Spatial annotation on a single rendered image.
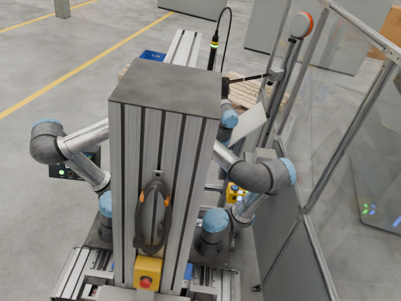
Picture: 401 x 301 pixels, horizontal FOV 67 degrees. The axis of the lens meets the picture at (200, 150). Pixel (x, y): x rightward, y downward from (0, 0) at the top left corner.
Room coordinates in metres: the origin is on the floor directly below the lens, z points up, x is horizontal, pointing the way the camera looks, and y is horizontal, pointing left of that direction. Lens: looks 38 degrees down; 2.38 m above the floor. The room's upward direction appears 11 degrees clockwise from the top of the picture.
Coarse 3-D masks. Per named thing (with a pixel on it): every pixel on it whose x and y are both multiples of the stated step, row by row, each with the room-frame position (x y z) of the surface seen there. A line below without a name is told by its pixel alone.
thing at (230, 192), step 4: (228, 184) 1.40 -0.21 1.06; (232, 184) 1.40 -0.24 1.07; (228, 188) 1.37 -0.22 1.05; (240, 188) 1.37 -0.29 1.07; (228, 192) 1.35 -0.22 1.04; (232, 192) 1.32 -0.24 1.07; (228, 196) 1.32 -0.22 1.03; (232, 196) 1.32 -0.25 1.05; (236, 196) 1.32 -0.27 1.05; (228, 200) 1.31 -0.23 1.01; (232, 200) 1.32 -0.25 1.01; (236, 200) 1.32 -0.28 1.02
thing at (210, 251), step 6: (198, 234) 0.95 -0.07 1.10; (198, 240) 0.92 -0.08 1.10; (204, 240) 0.90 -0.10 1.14; (222, 240) 0.94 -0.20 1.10; (198, 246) 0.91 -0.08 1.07; (204, 246) 0.89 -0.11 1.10; (210, 246) 0.89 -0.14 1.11; (216, 246) 0.90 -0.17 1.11; (222, 246) 0.93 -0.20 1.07; (198, 252) 0.89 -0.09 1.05; (204, 252) 0.88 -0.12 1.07; (210, 252) 0.88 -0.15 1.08; (216, 252) 0.90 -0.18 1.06
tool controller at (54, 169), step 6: (84, 150) 1.23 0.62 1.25; (90, 150) 1.24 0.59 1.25; (96, 150) 1.26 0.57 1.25; (90, 156) 1.22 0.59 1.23; (96, 156) 1.23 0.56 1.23; (96, 162) 1.22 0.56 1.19; (48, 168) 1.17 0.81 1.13; (54, 168) 1.17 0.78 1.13; (60, 168) 1.18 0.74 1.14; (54, 174) 1.16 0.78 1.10; (60, 174) 1.17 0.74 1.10; (66, 174) 1.17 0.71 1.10; (84, 180) 1.18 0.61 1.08
